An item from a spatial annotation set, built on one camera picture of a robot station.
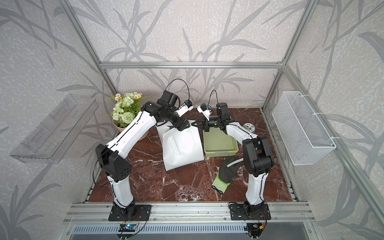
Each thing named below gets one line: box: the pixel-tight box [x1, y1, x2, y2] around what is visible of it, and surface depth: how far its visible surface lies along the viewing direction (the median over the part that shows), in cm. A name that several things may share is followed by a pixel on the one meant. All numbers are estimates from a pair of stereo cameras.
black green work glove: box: [211, 155, 244, 194], surface depth 88 cm
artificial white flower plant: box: [108, 92, 149, 128], surface depth 80 cm
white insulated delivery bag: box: [155, 120, 205, 172], surface depth 82 cm
